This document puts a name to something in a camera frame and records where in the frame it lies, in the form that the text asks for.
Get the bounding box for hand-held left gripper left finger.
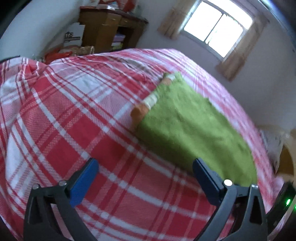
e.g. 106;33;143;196
23;158;100;241

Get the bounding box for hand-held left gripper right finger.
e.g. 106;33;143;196
193;158;269;241

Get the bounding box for green orange striped knit sweater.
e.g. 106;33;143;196
131;72;258;186

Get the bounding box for wooden bed headboard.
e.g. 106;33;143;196
258;124;296;176

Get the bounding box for patterned grey pillow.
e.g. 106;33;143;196
259;130;285;172

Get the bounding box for red plaid bed sheet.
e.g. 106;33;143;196
0;48;287;241

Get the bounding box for red plastic bag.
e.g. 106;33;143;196
44;51;70;64

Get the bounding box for beige patterned curtain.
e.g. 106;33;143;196
216;16;270;81
157;0;197;39

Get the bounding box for stack of flat boxes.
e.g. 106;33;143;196
112;34;126;50

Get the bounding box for white cardboard carton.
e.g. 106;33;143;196
63;23;85;48

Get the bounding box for brown wooden desk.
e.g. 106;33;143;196
78;6;148;54

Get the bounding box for sliding glass window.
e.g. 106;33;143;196
183;0;253;58

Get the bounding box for red gift box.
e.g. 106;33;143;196
122;0;137;12

